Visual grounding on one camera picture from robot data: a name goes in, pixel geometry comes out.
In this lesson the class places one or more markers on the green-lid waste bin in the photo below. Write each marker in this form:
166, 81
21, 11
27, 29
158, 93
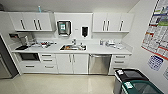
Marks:
143, 88

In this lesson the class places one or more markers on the black soap dispenser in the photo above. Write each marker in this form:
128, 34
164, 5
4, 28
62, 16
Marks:
85, 31

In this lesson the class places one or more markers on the stainless steel sink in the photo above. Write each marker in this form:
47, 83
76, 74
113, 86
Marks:
73, 47

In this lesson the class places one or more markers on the steel paper towel dispenser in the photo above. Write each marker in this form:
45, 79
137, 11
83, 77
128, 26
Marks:
64, 28

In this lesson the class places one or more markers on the black-lid waste bin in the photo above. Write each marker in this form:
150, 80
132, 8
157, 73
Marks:
130, 75

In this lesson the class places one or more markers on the chrome sink faucet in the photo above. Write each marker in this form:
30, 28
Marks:
74, 42

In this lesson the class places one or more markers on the notice board with papers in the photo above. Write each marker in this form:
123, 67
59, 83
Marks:
158, 30

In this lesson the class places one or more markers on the stainless steel dishwasher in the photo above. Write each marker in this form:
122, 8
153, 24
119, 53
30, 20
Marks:
100, 65

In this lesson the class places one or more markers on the countertop dish rack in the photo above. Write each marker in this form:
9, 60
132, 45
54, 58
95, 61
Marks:
43, 44

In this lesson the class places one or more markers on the stainless steel refrigerator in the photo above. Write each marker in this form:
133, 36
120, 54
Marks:
5, 63

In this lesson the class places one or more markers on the small dish soap bottle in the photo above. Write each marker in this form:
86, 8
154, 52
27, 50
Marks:
101, 42

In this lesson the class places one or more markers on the pale blue bottle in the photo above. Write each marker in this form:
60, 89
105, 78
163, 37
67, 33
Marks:
39, 9

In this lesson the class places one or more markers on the black built-in microwave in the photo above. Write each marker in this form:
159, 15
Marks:
28, 57

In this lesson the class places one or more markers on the white two-door base cabinet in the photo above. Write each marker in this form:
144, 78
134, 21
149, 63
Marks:
71, 63

